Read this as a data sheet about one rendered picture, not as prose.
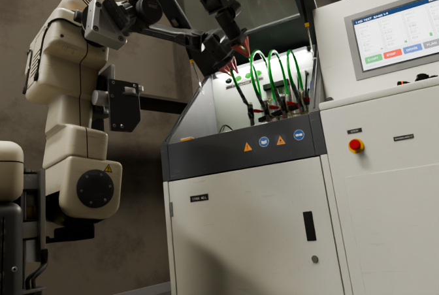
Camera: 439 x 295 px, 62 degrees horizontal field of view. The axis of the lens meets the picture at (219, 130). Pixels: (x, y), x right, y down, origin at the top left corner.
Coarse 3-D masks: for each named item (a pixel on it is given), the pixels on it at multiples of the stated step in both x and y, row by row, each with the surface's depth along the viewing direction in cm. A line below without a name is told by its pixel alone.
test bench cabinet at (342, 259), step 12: (324, 156) 131; (324, 168) 130; (168, 192) 157; (168, 204) 156; (336, 204) 127; (168, 216) 155; (336, 216) 126; (168, 228) 154; (336, 228) 125; (168, 240) 153; (336, 240) 125; (348, 276) 121; (348, 288) 121
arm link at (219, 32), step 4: (192, 32) 158; (196, 32) 158; (200, 32) 158; (204, 32) 158; (208, 32) 164; (212, 32) 163; (216, 32) 161; (220, 32) 162; (200, 36) 157; (204, 36) 160; (216, 36) 161; (220, 36) 161; (224, 36) 165; (220, 40) 161; (200, 48) 160
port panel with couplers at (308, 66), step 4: (304, 64) 196; (308, 64) 195; (312, 64) 194; (300, 68) 197; (304, 68) 196; (308, 68) 194; (312, 68) 194; (308, 72) 194; (296, 76) 197; (304, 76) 195; (308, 76) 194; (296, 80) 196; (304, 80) 194; (308, 80) 193; (296, 84) 196; (304, 84) 194; (308, 84) 193; (300, 88) 195; (304, 88) 194; (308, 92) 192; (308, 108) 191
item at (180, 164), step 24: (288, 120) 139; (168, 144) 161; (192, 144) 155; (216, 144) 150; (240, 144) 146; (288, 144) 137; (312, 144) 134; (192, 168) 153; (216, 168) 149; (240, 168) 144
